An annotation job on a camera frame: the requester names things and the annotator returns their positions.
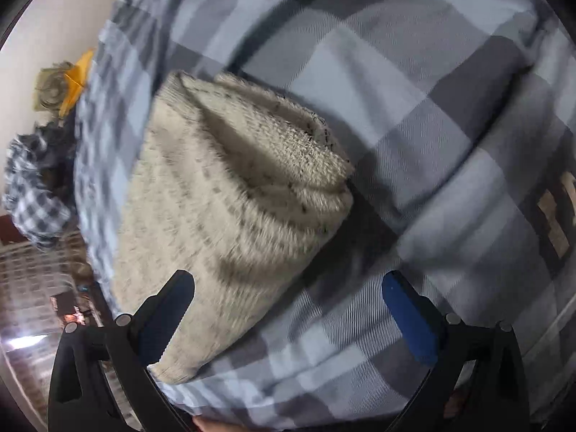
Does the white gridded curtain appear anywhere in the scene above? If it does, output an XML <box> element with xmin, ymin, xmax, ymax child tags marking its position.
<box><xmin>0</xmin><ymin>234</ymin><xmax>96</xmax><ymax>415</ymax></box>

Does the crumpled blue checked duvet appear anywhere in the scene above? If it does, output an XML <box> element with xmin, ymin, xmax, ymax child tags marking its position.
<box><xmin>2</xmin><ymin>123</ymin><xmax>81</xmax><ymax>253</ymax></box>

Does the beige box fan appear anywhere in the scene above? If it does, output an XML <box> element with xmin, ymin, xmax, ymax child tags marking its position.
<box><xmin>31</xmin><ymin>60</ymin><xmax>75</xmax><ymax>117</ymax></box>

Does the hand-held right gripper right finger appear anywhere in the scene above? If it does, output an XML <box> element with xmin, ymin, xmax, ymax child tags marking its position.
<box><xmin>382</xmin><ymin>271</ymin><xmax>530</xmax><ymax>432</ymax></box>

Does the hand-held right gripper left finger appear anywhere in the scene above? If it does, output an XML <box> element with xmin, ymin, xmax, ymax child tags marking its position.
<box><xmin>49</xmin><ymin>270</ymin><xmax>196</xmax><ymax>432</ymax></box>

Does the cream plaid button shirt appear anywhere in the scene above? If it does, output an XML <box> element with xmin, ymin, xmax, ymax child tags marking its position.
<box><xmin>110</xmin><ymin>69</ymin><xmax>357</xmax><ymax>385</ymax></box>

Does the yellow cloth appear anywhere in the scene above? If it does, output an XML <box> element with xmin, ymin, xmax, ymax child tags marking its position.
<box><xmin>58</xmin><ymin>49</ymin><xmax>96</xmax><ymax>117</ymax></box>

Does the blue checked bed cover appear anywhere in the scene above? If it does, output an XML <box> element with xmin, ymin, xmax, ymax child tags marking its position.
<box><xmin>72</xmin><ymin>0</ymin><xmax>576</xmax><ymax>430</ymax></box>

